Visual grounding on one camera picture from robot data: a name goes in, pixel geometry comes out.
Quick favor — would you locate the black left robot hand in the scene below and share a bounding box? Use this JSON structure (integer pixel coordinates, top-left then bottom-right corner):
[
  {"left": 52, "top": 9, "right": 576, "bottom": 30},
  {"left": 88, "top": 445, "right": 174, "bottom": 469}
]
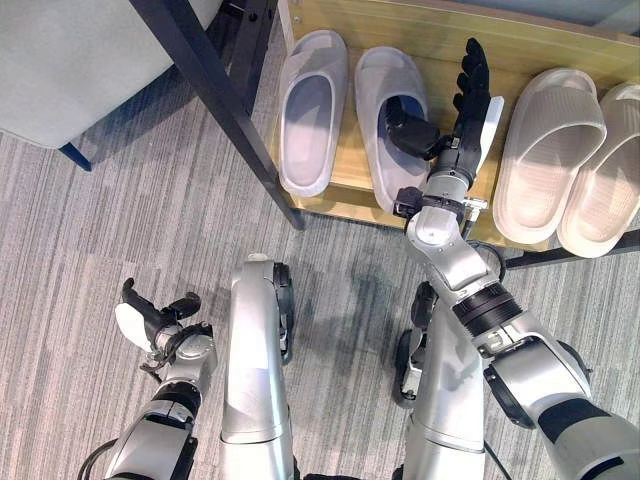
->
[{"left": 114, "top": 277, "right": 202, "bottom": 353}]

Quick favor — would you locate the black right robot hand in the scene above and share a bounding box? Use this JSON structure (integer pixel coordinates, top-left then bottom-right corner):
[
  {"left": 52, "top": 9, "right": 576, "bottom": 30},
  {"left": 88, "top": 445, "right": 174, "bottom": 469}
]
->
[{"left": 384, "top": 37, "right": 505, "bottom": 176}]

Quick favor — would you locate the light purple slipper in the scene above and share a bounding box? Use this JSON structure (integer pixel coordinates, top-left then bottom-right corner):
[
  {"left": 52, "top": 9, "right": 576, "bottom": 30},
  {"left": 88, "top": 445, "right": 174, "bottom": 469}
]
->
[
  {"left": 277, "top": 29, "right": 350, "bottom": 198},
  {"left": 353, "top": 46, "right": 432, "bottom": 213}
]

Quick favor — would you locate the wooden shoe rack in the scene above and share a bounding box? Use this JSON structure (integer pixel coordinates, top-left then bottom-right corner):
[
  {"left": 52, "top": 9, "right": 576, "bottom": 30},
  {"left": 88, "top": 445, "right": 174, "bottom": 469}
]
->
[{"left": 269, "top": 0, "right": 640, "bottom": 253}]

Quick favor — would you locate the beige slipper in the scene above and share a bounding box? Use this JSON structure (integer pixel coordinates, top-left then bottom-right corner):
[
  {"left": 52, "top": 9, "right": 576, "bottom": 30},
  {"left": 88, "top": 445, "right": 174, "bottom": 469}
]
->
[
  {"left": 492, "top": 67, "right": 608, "bottom": 245},
  {"left": 556, "top": 82, "right": 640, "bottom": 259}
]

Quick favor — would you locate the silver left robot leg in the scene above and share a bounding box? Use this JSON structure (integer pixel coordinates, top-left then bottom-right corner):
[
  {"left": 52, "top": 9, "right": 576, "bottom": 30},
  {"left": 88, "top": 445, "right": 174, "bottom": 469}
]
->
[{"left": 218, "top": 252, "right": 297, "bottom": 480}]

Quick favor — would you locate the silver robot leg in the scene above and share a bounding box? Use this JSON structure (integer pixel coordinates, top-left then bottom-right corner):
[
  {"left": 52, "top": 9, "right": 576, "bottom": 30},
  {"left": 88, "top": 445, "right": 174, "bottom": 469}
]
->
[
  {"left": 218, "top": 252, "right": 297, "bottom": 480},
  {"left": 392, "top": 280, "right": 487, "bottom": 480}
]

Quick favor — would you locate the black metal table leg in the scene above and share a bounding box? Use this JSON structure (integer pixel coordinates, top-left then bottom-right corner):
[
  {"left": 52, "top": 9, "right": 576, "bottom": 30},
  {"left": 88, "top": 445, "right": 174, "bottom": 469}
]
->
[{"left": 128, "top": 0, "right": 307, "bottom": 232}]

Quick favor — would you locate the grey upholstered chair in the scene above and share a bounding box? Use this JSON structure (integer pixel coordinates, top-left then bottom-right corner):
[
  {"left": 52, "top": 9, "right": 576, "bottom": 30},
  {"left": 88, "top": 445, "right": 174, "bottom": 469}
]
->
[{"left": 0, "top": 0, "right": 219, "bottom": 173}]

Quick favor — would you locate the silver right robot leg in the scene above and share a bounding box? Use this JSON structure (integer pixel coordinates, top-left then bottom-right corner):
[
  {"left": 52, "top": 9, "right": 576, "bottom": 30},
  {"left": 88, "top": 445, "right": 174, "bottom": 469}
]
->
[{"left": 392, "top": 280, "right": 487, "bottom": 480}]

